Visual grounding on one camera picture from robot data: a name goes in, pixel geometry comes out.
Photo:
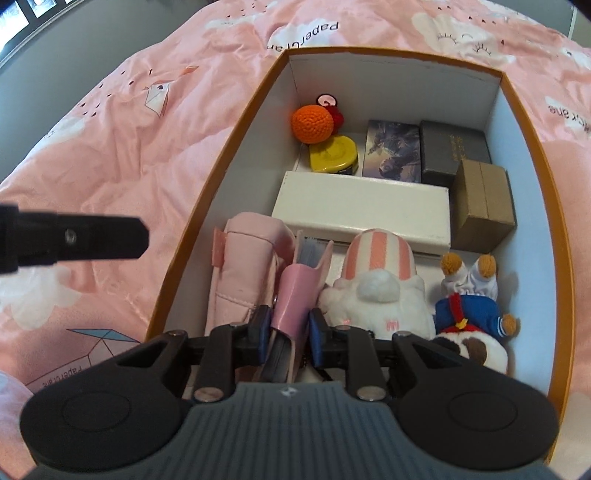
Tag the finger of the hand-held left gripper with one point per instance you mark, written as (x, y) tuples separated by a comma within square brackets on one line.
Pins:
[(92, 237)]

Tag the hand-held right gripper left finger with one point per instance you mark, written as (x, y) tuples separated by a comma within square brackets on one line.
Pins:
[(262, 337)]

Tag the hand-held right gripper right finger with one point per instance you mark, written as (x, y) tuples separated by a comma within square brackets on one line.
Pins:
[(318, 337)]

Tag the pink hair brush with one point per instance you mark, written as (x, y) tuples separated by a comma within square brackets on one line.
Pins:
[(293, 295)]

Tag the pink striped white plush toy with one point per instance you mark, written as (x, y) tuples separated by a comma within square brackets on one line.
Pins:
[(378, 258)]

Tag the orange crocheted toy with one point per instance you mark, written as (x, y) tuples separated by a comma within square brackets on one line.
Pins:
[(311, 122)]

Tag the orange cardboard box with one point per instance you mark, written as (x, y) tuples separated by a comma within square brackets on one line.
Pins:
[(521, 258)]

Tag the pink fabric pouch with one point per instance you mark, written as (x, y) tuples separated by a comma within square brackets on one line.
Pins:
[(244, 267)]

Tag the pink printed blanket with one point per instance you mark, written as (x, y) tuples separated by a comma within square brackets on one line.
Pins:
[(138, 138)]

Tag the white cardboard box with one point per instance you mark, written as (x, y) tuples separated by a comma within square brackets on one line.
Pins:
[(360, 207)]

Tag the bear plush in blue outfit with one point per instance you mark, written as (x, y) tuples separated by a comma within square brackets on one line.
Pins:
[(466, 314)]

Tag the yellow round tin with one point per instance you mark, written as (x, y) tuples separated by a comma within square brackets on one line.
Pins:
[(332, 152)]

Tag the dark printed picture box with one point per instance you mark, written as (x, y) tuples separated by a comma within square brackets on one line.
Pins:
[(392, 147)]

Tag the brown cardboard box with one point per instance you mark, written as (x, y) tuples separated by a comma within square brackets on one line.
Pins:
[(482, 203)]

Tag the black gift box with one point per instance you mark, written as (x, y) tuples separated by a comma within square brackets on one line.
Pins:
[(448, 147)]

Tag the window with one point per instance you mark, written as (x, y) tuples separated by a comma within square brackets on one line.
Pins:
[(46, 7)]

